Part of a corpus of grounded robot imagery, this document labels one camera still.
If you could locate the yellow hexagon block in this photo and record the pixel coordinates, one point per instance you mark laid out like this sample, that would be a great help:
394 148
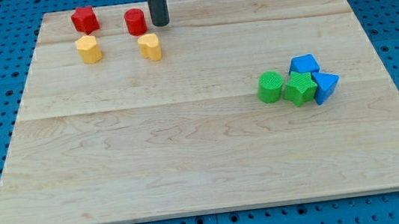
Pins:
88 49

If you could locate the light wooden board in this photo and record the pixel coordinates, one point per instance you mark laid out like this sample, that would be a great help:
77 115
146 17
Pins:
129 140

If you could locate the green cylinder block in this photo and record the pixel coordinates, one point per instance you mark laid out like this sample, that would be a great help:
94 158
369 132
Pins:
270 87

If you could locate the yellow heart block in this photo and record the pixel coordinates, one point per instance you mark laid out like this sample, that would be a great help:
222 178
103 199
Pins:
150 47

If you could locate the green star block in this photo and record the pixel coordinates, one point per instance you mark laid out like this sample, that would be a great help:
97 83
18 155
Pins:
300 88

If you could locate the red cylinder block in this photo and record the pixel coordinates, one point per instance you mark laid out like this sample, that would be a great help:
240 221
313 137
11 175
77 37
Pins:
135 20

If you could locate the blue cube block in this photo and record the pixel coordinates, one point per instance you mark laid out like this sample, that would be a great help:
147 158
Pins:
304 64

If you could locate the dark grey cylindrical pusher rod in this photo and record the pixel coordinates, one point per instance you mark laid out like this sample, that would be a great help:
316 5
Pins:
158 12

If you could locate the blue triangle block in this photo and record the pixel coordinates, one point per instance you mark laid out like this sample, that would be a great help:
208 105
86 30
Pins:
326 85

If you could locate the red star block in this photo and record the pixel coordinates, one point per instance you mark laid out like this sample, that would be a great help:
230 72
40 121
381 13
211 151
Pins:
85 20

